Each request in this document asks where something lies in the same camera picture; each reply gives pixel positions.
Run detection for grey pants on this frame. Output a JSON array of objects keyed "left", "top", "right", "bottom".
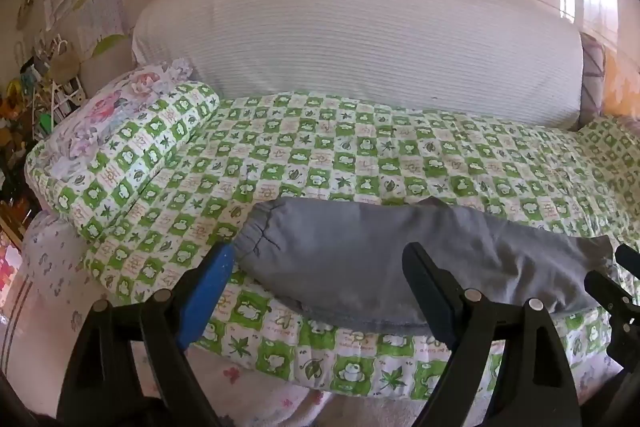
[{"left": 232, "top": 197, "right": 616, "bottom": 336}]

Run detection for white floral bed sheet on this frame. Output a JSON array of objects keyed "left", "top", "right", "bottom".
[{"left": 19, "top": 210, "right": 331, "bottom": 427}]

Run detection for green checkered folded blanket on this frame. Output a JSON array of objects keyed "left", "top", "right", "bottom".
[{"left": 25, "top": 81, "right": 220, "bottom": 241}]

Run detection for orange floral pillow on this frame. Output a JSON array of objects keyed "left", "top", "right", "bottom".
[{"left": 603, "top": 54, "right": 640, "bottom": 118}]

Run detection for pink floral pillow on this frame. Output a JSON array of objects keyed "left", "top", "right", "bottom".
[{"left": 34, "top": 58, "right": 193, "bottom": 180}]

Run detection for purple patterned cushion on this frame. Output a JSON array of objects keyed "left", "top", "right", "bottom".
[{"left": 578, "top": 32, "right": 605, "bottom": 128}]

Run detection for green checkered frog quilt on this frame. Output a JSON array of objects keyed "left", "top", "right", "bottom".
[{"left": 84, "top": 92, "right": 639, "bottom": 400}]

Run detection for cluttered shelf items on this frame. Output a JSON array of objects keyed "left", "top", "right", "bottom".
[{"left": 1, "top": 35, "right": 87, "bottom": 247}]

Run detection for white striped bolster cushion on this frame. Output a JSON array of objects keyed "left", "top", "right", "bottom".
[{"left": 132, "top": 0, "right": 582, "bottom": 129}]

